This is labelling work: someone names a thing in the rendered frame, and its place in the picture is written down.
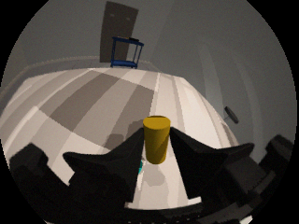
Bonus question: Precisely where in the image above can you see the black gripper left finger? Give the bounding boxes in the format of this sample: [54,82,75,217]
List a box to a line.
[63,128,145,203]

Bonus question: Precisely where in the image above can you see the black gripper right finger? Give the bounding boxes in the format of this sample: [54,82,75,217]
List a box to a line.
[169,126,255,199]

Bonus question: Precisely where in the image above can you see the yellow cylinder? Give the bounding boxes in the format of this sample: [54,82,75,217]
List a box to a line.
[143,116,171,164]

